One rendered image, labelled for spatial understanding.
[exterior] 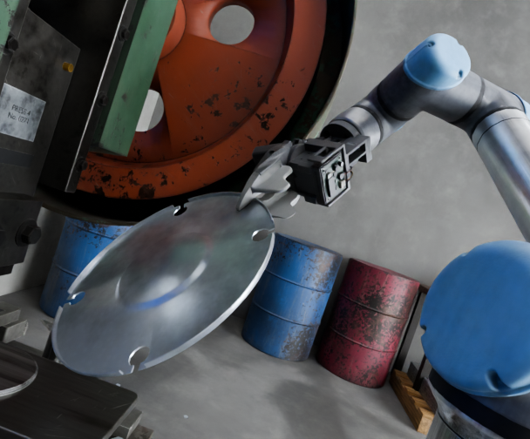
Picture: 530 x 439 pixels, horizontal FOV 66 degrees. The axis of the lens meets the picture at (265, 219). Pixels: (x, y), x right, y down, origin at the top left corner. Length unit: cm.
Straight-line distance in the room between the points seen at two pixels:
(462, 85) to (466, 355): 41
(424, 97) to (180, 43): 49
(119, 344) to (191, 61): 59
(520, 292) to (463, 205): 371
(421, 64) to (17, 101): 49
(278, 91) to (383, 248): 313
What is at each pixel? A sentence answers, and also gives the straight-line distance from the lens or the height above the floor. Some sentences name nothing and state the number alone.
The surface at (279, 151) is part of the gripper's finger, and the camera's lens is 55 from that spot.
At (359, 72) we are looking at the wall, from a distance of 399.
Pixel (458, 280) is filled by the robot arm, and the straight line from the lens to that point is 36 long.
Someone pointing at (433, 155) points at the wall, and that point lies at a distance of 397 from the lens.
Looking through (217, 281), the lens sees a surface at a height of 96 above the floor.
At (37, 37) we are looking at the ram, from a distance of 54.
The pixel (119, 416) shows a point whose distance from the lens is 53.
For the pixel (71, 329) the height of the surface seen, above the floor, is 85.
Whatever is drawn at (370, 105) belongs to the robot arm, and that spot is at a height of 125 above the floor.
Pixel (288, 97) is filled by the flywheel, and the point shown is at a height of 126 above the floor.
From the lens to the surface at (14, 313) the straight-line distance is 81.
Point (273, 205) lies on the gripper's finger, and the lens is 55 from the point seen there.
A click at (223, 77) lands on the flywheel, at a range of 85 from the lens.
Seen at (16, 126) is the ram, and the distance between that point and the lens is 54.
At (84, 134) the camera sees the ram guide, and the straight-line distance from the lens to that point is 58.
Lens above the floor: 106
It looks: 2 degrees down
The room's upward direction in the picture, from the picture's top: 19 degrees clockwise
